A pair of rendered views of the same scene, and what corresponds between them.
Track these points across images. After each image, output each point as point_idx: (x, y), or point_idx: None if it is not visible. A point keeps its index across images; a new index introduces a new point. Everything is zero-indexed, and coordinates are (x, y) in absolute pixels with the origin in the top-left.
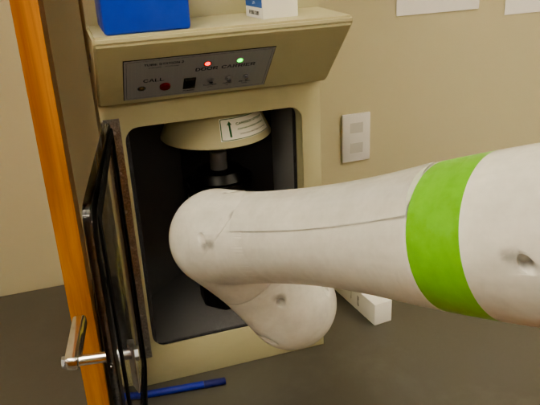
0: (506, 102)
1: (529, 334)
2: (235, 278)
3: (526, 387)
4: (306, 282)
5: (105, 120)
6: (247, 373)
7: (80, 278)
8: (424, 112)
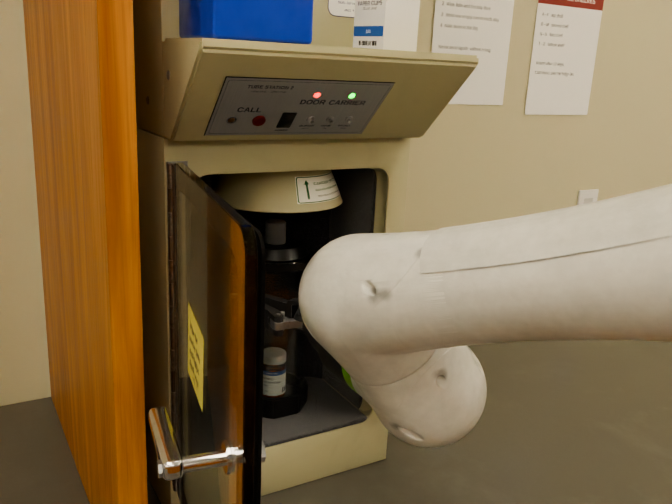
0: (522, 204)
1: (602, 439)
2: (414, 340)
3: (625, 496)
4: (545, 332)
5: (171, 161)
6: (306, 497)
7: (135, 364)
8: (448, 208)
